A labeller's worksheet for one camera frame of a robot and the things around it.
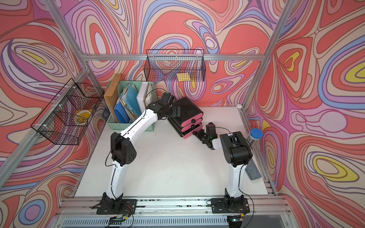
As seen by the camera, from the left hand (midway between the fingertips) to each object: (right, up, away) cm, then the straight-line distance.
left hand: (175, 111), depth 93 cm
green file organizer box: (-17, +10, +2) cm, 20 cm away
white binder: (-22, +10, -2) cm, 25 cm away
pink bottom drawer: (+7, -16, +3) cm, 18 cm away
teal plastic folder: (-29, +7, -1) cm, 30 cm away
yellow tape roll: (-46, -4, -23) cm, 52 cm away
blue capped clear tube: (+45, -16, -14) cm, 50 cm away
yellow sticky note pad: (+5, +23, -2) cm, 23 cm away
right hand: (+14, -17, +10) cm, 24 cm away
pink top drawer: (+11, -6, -2) cm, 13 cm away
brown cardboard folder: (-37, +10, -11) cm, 40 cm away
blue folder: (-36, -1, 0) cm, 36 cm away
